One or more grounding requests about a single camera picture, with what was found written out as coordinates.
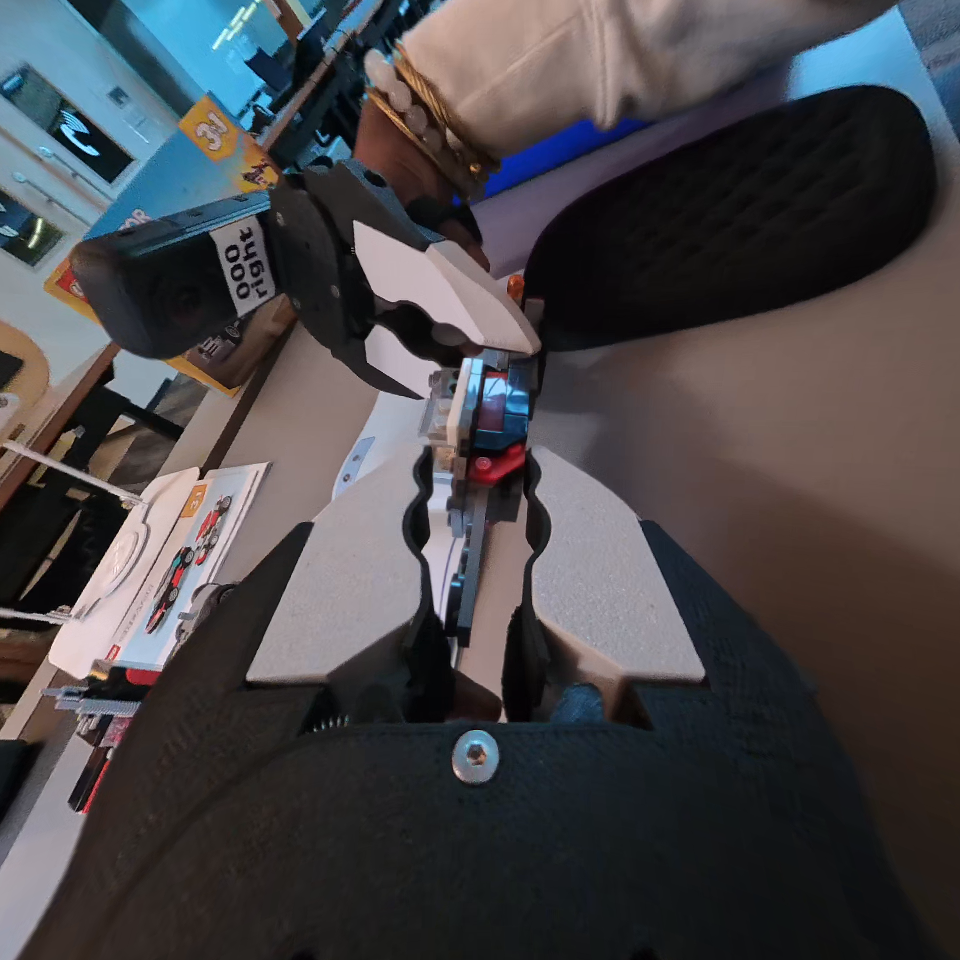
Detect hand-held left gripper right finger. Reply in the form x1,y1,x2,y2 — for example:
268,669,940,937
523,448,708,690

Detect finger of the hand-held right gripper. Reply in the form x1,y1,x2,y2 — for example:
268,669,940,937
366,321,485,391
351,219,544,359

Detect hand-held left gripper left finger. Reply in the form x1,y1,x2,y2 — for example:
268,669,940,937
246,448,438,687

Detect red white blue lego build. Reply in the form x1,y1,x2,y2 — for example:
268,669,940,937
416,273,552,650

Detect person's right forearm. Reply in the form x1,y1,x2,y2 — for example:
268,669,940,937
397,0,909,162

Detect closed lego instruction booklet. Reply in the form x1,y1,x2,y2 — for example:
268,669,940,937
112,461,273,672

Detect orange blue lego box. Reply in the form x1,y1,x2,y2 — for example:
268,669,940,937
43,93,303,396

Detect black red grey lego vehicle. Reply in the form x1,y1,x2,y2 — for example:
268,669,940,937
41,660,163,816

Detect person's right hand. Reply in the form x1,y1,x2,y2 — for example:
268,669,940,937
351,93,492,273

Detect black quilted oval pad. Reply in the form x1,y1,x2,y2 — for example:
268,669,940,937
523,84,939,352

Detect gold bracelet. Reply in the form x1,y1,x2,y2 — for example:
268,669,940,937
390,41,502,181
366,88,483,199

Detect white bead bracelet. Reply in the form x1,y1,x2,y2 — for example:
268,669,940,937
363,48,468,151

